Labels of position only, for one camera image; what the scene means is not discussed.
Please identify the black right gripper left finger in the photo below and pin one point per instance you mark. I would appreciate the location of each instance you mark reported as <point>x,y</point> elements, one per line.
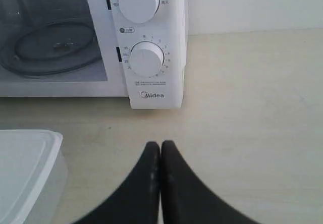
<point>136,200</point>

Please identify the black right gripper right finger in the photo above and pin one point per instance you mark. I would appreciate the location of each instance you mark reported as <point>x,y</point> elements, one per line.
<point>185,198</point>

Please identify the translucent plastic lidded container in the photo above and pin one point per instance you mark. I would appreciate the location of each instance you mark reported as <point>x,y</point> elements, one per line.
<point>33,175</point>

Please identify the white Midea microwave oven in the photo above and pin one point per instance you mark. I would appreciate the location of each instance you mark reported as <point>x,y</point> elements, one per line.
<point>111,76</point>

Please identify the white lower timer knob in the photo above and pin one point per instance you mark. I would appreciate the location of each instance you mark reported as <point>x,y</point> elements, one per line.
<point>146,59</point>

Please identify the glass turntable plate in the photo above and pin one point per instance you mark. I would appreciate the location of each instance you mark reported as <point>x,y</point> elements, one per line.
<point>61,46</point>

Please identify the white upper power knob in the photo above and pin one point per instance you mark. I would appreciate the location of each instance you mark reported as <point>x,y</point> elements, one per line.
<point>138,11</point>

